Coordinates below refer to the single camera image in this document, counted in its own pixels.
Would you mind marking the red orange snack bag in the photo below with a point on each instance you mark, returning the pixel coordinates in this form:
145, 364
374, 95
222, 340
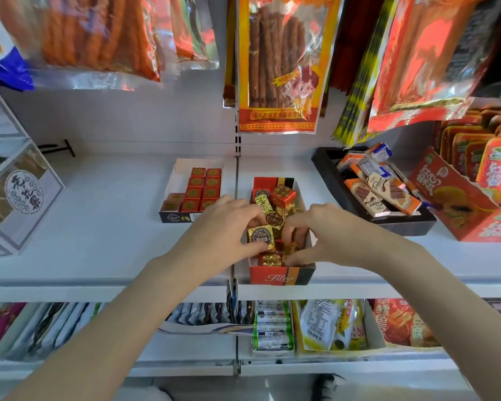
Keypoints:
421, 58

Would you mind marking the person's left hand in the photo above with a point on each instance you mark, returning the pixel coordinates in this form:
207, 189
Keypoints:
213, 242

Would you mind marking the person's right forearm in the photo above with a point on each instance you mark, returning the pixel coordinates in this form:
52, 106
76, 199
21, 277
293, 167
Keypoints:
455, 321

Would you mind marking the person's black shoe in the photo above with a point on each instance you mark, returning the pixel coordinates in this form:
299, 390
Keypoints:
323, 386

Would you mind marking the row of red snack packets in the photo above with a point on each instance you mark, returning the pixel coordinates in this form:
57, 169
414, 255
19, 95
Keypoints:
497, 162

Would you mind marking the red cardboard display box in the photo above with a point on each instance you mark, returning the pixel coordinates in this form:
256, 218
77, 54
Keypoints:
442, 192

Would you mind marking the red orange snack packets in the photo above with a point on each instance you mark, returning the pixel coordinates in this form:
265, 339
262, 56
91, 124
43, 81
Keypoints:
392, 321

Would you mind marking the printed jar display box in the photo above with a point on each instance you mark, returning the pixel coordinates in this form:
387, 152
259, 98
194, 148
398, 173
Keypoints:
25, 196

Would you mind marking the black plastic tray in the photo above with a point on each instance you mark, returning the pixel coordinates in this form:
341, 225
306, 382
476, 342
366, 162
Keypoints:
401, 227

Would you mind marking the dark red snack bag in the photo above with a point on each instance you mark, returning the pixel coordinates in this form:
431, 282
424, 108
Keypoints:
355, 37

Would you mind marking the black metal hook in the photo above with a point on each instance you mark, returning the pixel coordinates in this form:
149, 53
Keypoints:
56, 148

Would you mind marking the stack of green white packets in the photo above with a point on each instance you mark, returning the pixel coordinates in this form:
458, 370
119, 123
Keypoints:
273, 338

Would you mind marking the red Filer candy box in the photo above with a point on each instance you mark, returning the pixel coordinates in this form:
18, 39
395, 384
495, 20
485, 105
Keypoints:
275, 277

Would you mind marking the person's right hand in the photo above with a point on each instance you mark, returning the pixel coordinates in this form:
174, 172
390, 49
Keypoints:
350, 242

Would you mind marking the clear green print snack bag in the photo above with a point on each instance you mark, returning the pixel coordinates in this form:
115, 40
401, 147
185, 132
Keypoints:
192, 29

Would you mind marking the dark brown snack bag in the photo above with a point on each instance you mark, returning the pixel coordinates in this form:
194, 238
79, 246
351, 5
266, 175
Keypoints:
229, 79

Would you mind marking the white blue snack bag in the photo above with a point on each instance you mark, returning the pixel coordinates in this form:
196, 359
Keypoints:
8, 70

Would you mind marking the white box of red chocolates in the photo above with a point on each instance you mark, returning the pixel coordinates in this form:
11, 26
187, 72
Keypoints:
173, 179

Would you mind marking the person's left forearm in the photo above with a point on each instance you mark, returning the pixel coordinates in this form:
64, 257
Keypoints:
100, 342

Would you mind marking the yellow black striped bags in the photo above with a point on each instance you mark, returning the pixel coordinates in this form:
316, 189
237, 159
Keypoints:
359, 104

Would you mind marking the yellow red bag brown sticks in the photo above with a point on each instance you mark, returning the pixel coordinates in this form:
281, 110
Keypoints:
275, 58

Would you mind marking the cluster of red square candies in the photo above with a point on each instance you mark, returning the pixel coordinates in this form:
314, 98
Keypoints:
196, 192

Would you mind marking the white metal shelf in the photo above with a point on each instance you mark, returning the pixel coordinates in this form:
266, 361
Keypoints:
108, 212

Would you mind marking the clear bag of orange sticks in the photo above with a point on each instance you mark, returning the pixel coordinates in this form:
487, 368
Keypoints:
87, 33

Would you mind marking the gold foil candy piece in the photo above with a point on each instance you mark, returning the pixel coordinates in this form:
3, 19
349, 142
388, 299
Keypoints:
261, 237

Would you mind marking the heap of gold candies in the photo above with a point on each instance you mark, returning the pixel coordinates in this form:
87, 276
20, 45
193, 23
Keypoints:
282, 196

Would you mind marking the wafer bar packets group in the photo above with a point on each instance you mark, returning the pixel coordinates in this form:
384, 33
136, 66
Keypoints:
384, 192

